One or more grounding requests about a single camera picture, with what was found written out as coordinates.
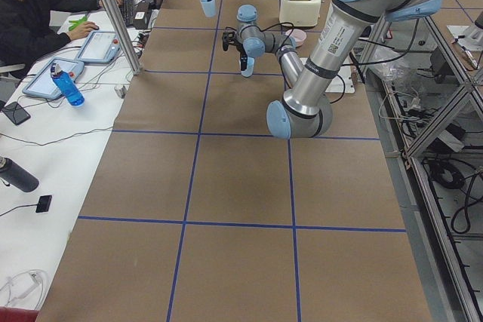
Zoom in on safety glasses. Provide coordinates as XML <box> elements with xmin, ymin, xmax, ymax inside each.
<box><xmin>1</xmin><ymin>269</ymin><xmax>49</xmax><ymax>311</ymax></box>

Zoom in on black keyboard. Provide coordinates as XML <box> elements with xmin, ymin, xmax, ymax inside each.
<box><xmin>119</xmin><ymin>0</ymin><xmax>135</xmax><ymax>27</ymax></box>

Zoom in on light blue cup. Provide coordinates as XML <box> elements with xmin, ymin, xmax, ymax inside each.
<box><xmin>240</xmin><ymin>57</ymin><xmax>254</xmax><ymax>78</ymax></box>
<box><xmin>200</xmin><ymin>0</ymin><xmax>217</xmax><ymax>18</ymax></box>

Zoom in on aluminium frame post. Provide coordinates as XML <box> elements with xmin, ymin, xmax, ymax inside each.
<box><xmin>101</xmin><ymin>0</ymin><xmax>141</xmax><ymax>75</ymax></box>

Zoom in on teach pendant near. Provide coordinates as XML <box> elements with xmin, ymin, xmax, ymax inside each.
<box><xmin>21</xmin><ymin>57</ymin><xmax>85</xmax><ymax>101</ymax></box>

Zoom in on person in black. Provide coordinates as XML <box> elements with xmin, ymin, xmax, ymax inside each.
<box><xmin>1</xmin><ymin>0</ymin><xmax>103</xmax><ymax>79</ymax></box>

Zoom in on pink bowl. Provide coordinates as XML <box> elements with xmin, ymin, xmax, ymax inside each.
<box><xmin>285</xmin><ymin>29</ymin><xmax>307</xmax><ymax>48</ymax></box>

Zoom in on cream toaster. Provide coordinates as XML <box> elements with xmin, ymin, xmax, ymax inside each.
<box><xmin>278</xmin><ymin>0</ymin><xmax>321</xmax><ymax>27</ymax></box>

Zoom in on blue water bottle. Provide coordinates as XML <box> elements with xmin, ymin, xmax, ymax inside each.
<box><xmin>50</xmin><ymin>62</ymin><xmax>85</xmax><ymax>106</ymax></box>

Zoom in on teach pendant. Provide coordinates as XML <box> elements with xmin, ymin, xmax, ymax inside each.
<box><xmin>75</xmin><ymin>30</ymin><xmax>120</xmax><ymax>64</ymax></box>
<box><xmin>21</xmin><ymin>57</ymin><xmax>85</xmax><ymax>101</ymax></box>

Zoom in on black smartphone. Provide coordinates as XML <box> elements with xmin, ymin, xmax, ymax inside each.
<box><xmin>2</xmin><ymin>102</ymin><xmax>31</xmax><ymax>125</ymax></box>

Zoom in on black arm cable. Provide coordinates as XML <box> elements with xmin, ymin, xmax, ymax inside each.
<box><xmin>222</xmin><ymin>20</ymin><xmax>297</xmax><ymax>54</ymax></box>

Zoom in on aluminium side frame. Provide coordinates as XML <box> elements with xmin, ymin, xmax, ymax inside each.
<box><xmin>361</xmin><ymin>9</ymin><xmax>482</xmax><ymax>321</ymax></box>

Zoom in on teach pendant far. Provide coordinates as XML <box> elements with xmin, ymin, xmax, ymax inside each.
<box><xmin>75</xmin><ymin>30</ymin><xmax>120</xmax><ymax>64</ymax></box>

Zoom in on black thermos bottle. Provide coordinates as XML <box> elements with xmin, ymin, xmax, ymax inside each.
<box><xmin>1</xmin><ymin>157</ymin><xmax>39</xmax><ymax>192</ymax></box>

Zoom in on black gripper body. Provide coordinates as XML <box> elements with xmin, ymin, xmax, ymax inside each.
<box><xmin>222</xmin><ymin>27</ymin><xmax>246</xmax><ymax>57</ymax></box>

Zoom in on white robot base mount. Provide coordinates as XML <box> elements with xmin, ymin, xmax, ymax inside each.
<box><xmin>326</xmin><ymin>66</ymin><xmax>355</xmax><ymax>94</ymax></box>

